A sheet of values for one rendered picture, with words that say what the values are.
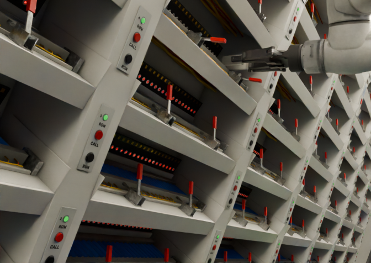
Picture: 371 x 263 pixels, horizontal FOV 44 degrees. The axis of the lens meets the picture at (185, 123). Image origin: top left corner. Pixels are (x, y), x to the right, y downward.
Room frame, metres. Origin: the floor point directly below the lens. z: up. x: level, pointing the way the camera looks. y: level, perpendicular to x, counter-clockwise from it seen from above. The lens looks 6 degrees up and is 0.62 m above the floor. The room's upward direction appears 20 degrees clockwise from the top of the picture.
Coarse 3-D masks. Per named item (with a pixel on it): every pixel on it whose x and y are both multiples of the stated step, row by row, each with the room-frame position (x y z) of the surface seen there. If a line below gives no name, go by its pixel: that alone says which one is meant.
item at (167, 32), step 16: (160, 16) 0.88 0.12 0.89; (160, 32) 0.90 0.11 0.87; (176, 32) 0.94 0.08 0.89; (176, 48) 0.97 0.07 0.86; (192, 48) 1.01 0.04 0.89; (192, 64) 1.04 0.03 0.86; (208, 64) 1.09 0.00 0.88; (208, 80) 1.13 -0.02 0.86; (224, 80) 1.18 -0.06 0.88; (240, 96) 1.29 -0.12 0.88; (256, 96) 1.40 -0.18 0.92
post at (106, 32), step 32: (64, 0) 0.87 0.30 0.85; (96, 0) 0.83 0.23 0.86; (128, 0) 0.80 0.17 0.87; (160, 0) 0.86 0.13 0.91; (96, 32) 0.82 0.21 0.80; (128, 32) 0.81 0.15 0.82; (32, 96) 0.86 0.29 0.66; (96, 96) 0.80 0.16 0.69; (128, 96) 0.87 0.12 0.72; (0, 128) 0.89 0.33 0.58; (32, 128) 0.85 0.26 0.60; (64, 128) 0.81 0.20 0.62; (64, 160) 0.80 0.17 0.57; (96, 160) 0.85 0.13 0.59; (64, 192) 0.81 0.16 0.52; (0, 224) 0.84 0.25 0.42; (32, 224) 0.80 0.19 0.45; (32, 256) 0.80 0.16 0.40; (64, 256) 0.87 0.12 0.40
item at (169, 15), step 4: (164, 12) 0.96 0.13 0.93; (168, 12) 0.97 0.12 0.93; (168, 16) 0.98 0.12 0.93; (172, 16) 0.99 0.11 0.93; (172, 20) 0.99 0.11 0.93; (176, 20) 1.00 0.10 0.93; (176, 24) 1.01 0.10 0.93; (180, 24) 1.02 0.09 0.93; (180, 28) 1.03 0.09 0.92; (184, 28) 1.04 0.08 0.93; (184, 32) 1.05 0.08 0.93; (200, 48) 1.11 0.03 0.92; (204, 48) 1.14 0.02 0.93; (204, 52) 1.12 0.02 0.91; (208, 52) 1.16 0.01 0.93; (212, 56) 1.18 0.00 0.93; (216, 60) 1.21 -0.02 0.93; (216, 64) 1.18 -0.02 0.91; (220, 64) 1.23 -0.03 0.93; (224, 68) 1.26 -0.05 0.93
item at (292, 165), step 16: (320, 32) 2.06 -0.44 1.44; (304, 80) 2.06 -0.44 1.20; (320, 80) 2.02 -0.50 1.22; (336, 80) 2.08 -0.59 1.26; (320, 96) 2.01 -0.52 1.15; (288, 112) 2.07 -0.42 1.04; (304, 112) 2.03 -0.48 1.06; (320, 112) 2.01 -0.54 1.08; (304, 128) 2.02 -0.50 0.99; (272, 144) 2.08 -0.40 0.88; (272, 160) 2.07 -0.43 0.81; (288, 160) 2.03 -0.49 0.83; (304, 160) 2.01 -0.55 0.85; (256, 192) 2.08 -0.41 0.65; (272, 208) 2.03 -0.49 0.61; (288, 208) 2.02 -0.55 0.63; (240, 240) 2.08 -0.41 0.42; (272, 256) 2.02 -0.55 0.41
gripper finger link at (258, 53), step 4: (264, 48) 1.21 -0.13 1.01; (268, 48) 1.21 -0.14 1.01; (272, 48) 1.20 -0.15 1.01; (248, 52) 1.24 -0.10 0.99; (252, 52) 1.23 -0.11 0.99; (256, 52) 1.23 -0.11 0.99; (260, 52) 1.22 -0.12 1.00; (264, 52) 1.21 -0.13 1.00; (272, 52) 1.19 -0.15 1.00; (248, 56) 1.24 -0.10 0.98; (252, 56) 1.23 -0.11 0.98; (256, 56) 1.22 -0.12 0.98; (260, 56) 1.22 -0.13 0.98; (264, 56) 1.21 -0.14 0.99; (268, 56) 1.21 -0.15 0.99
